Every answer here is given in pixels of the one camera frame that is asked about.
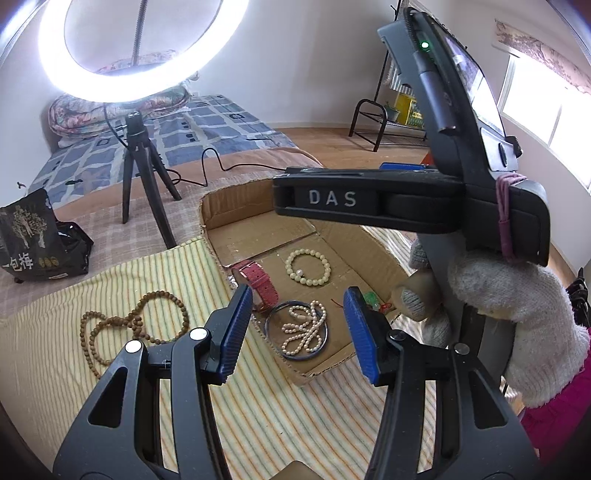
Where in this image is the pearl necklace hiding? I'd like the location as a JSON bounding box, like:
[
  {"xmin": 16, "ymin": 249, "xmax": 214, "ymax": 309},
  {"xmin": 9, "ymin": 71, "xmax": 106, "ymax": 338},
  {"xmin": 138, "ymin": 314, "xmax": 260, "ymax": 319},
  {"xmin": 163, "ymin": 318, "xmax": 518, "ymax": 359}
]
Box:
[{"xmin": 278, "ymin": 300, "xmax": 328, "ymax": 355}]

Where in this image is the person's right hand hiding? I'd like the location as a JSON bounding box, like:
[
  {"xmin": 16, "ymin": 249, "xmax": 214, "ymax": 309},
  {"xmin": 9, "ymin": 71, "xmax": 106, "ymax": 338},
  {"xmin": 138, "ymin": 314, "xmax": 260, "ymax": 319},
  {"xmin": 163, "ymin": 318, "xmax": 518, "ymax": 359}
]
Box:
[{"xmin": 392, "ymin": 240, "xmax": 589, "ymax": 409}]

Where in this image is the black clothes rack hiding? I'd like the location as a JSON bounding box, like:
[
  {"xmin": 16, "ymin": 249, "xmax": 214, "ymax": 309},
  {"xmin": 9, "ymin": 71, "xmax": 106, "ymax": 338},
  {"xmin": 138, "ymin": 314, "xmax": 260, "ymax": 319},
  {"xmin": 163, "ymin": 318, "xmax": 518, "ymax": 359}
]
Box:
[{"xmin": 348, "ymin": 0, "xmax": 430, "ymax": 153}]

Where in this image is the brown bead necklace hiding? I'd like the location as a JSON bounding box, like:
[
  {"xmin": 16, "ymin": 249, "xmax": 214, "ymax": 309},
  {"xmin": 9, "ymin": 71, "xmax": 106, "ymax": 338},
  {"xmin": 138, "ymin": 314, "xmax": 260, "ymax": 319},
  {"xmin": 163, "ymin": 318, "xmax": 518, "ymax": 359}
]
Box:
[{"xmin": 81, "ymin": 290, "xmax": 190, "ymax": 380}]

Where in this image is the black ring light cable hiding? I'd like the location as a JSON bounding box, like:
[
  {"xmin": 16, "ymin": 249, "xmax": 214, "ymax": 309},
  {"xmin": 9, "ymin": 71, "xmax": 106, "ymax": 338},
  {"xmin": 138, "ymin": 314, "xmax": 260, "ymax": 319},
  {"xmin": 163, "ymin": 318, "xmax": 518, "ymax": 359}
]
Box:
[{"xmin": 104, "ymin": 104, "xmax": 324, "ymax": 190}]

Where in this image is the pink elastic band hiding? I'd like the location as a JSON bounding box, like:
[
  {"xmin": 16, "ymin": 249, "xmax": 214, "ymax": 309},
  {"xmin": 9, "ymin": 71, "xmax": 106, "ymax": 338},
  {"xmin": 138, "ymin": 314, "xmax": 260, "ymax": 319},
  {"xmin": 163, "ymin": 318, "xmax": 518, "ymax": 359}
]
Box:
[{"xmin": 494, "ymin": 173, "xmax": 527, "ymax": 259}]

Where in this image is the pink checked bedsheet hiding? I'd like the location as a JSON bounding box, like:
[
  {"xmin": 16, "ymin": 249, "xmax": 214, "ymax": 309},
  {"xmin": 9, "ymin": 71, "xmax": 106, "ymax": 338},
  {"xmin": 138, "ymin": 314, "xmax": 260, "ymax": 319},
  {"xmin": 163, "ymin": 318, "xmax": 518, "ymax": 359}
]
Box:
[{"xmin": 0, "ymin": 147, "xmax": 324, "ymax": 319}]

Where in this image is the folded floral quilt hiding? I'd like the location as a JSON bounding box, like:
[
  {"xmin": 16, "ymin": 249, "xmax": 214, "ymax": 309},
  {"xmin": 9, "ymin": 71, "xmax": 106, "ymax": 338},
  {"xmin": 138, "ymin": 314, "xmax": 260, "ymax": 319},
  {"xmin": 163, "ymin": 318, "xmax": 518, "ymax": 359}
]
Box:
[{"xmin": 47, "ymin": 78, "xmax": 195, "ymax": 148}]

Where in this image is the pink watch strap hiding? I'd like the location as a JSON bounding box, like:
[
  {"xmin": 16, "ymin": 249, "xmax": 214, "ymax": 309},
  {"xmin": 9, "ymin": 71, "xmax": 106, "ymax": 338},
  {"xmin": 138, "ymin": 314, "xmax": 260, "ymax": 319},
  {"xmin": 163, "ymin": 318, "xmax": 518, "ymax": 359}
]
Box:
[{"xmin": 231, "ymin": 260, "xmax": 280, "ymax": 312}]

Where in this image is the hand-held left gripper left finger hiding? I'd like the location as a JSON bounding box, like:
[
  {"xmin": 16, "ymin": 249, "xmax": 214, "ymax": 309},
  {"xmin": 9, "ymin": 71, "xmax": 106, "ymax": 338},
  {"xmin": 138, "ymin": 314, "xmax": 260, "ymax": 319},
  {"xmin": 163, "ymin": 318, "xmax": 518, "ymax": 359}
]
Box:
[{"xmin": 52, "ymin": 284, "xmax": 254, "ymax": 480}]

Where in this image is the black printed snack bag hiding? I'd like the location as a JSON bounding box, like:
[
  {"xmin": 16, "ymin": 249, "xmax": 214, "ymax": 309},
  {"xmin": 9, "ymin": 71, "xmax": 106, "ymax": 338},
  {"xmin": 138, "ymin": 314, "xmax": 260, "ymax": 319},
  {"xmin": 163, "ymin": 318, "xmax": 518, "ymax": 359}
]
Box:
[{"xmin": 0, "ymin": 188, "xmax": 94, "ymax": 283}]

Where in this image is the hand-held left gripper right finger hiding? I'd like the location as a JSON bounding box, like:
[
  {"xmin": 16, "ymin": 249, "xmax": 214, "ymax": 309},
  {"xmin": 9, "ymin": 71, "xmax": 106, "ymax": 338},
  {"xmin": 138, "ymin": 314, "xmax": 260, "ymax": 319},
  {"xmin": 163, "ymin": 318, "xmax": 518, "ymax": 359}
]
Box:
[{"xmin": 342, "ymin": 286, "xmax": 541, "ymax": 480}]

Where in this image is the black tripod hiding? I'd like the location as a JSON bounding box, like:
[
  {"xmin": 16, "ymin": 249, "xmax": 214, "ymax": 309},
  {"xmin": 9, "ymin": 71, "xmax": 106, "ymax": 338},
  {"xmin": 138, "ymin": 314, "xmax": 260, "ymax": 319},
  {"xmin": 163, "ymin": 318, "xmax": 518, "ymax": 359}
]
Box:
[{"xmin": 121, "ymin": 113, "xmax": 183, "ymax": 250}]

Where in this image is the yellow striped cloth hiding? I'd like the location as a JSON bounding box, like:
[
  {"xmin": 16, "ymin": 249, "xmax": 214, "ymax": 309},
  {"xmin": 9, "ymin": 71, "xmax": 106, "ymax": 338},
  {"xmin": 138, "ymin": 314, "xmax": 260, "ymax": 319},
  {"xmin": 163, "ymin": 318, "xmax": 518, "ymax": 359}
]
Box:
[{"xmin": 0, "ymin": 222, "xmax": 437, "ymax": 480}]

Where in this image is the floral curtain valance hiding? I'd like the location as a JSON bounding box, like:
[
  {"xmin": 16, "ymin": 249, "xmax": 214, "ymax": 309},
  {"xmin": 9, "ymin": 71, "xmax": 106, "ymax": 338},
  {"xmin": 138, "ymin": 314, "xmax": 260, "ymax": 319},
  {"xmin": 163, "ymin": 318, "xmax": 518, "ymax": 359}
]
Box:
[{"xmin": 494, "ymin": 18, "xmax": 591, "ymax": 95}]

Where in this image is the cardboard box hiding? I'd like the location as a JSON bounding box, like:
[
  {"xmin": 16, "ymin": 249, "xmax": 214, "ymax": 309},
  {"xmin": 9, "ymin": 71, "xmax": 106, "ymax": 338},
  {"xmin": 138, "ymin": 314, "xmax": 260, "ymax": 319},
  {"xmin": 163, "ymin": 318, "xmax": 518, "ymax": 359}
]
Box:
[{"xmin": 198, "ymin": 178, "xmax": 416, "ymax": 387}]

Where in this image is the dark bangle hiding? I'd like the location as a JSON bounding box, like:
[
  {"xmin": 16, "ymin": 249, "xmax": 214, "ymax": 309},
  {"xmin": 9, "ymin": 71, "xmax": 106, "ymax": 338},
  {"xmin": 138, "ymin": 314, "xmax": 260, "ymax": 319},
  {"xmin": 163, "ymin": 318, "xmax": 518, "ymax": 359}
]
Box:
[{"xmin": 264, "ymin": 300, "xmax": 331, "ymax": 358}]

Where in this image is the window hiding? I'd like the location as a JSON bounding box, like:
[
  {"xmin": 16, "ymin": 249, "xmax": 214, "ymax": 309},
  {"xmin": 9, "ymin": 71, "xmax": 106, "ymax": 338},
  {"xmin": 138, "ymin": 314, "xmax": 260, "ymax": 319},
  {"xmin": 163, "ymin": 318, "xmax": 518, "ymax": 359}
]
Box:
[{"xmin": 501, "ymin": 53, "xmax": 591, "ymax": 190}]

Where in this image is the striped towel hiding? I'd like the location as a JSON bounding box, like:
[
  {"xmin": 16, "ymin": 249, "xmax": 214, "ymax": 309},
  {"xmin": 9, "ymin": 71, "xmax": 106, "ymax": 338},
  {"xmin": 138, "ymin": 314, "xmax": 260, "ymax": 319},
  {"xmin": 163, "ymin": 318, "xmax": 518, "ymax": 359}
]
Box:
[{"xmin": 385, "ymin": 62, "xmax": 416, "ymax": 93}]

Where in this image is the white ring light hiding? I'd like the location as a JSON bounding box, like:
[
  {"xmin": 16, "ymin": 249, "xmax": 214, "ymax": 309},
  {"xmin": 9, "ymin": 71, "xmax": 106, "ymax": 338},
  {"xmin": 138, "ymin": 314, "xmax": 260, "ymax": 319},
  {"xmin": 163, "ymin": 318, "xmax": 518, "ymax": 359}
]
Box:
[{"xmin": 27, "ymin": 0, "xmax": 250, "ymax": 102}]

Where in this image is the yellow box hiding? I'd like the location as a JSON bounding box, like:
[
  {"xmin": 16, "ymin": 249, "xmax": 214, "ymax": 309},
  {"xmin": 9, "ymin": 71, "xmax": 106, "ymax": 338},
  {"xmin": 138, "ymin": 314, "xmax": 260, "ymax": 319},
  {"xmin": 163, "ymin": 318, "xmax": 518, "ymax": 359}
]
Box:
[{"xmin": 394, "ymin": 92, "xmax": 423, "ymax": 127}]

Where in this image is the floral pillow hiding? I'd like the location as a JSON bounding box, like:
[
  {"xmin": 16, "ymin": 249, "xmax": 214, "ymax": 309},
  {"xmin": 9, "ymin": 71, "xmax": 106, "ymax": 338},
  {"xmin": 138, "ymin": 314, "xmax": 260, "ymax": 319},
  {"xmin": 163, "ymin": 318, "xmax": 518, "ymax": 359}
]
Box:
[{"xmin": 95, "ymin": 50, "xmax": 178, "ymax": 75}]

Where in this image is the red string bracelet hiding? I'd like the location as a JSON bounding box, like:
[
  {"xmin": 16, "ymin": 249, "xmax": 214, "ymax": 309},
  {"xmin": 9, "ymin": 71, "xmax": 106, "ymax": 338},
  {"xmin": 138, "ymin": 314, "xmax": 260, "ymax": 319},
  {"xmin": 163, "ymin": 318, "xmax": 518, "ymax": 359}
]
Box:
[{"xmin": 330, "ymin": 291, "xmax": 398, "ymax": 315}]

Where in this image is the cream bead bracelet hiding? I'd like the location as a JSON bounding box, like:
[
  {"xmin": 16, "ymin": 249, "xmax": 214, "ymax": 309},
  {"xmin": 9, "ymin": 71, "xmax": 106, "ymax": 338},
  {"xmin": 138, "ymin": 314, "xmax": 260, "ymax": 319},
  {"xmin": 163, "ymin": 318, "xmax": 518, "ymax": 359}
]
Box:
[{"xmin": 285, "ymin": 248, "xmax": 333, "ymax": 285}]

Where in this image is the blue patterned bedsheet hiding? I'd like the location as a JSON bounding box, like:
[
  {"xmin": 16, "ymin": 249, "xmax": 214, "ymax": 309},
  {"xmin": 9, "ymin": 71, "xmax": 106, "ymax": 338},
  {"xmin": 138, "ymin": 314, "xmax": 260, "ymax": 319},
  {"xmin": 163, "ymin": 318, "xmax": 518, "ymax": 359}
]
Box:
[{"xmin": 25, "ymin": 95, "xmax": 298, "ymax": 208}]

